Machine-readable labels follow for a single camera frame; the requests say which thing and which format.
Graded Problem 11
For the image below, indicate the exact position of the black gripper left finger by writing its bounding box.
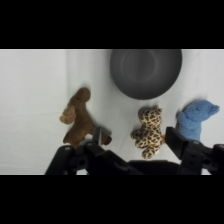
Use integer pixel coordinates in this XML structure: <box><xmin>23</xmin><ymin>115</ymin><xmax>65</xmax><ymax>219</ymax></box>
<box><xmin>91</xmin><ymin>125</ymin><xmax>112</xmax><ymax>148</ymax></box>

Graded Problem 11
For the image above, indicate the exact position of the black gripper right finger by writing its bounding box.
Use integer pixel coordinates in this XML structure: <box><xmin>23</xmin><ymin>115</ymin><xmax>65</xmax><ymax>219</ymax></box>
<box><xmin>164</xmin><ymin>126</ymin><xmax>194</xmax><ymax>161</ymax></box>

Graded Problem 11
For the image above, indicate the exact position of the brown plush deer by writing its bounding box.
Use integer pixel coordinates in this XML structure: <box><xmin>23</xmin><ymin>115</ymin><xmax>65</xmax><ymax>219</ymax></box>
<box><xmin>59</xmin><ymin>87</ymin><xmax>112</xmax><ymax>149</ymax></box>

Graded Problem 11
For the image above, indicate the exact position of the grey bowl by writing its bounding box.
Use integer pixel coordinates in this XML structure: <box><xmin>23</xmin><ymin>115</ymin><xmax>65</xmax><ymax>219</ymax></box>
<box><xmin>109</xmin><ymin>49</ymin><xmax>183</xmax><ymax>101</ymax></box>

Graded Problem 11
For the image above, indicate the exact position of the blue cloth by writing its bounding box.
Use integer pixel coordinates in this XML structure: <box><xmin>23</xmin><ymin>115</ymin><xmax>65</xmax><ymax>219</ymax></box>
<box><xmin>175</xmin><ymin>99</ymin><xmax>221</xmax><ymax>144</ymax></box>

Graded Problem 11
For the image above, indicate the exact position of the spotted plush giraffe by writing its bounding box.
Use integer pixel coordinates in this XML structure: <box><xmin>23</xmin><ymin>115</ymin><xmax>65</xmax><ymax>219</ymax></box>
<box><xmin>130</xmin><ymin>105</ymin><xmax>165</xmax><ymax>160</ymax></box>

